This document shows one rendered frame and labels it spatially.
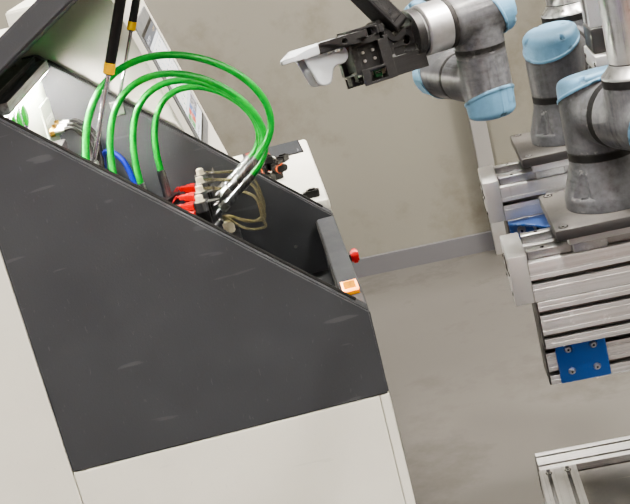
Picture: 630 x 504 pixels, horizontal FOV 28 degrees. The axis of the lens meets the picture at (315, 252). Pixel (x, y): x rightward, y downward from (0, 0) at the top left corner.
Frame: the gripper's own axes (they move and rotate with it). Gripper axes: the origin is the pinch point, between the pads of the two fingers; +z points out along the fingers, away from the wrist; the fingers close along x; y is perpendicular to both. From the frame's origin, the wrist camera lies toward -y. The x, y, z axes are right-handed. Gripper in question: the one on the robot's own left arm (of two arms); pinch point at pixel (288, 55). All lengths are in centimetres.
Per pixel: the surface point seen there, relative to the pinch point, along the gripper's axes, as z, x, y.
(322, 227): -28, 89, 39
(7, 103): 33, 50, -5
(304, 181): -38, 120, 32
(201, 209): 1, 71, 25
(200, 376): 17, 44, 49
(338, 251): -24, 70, 42
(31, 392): 44, 52, 43
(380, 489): -8, 40, 80
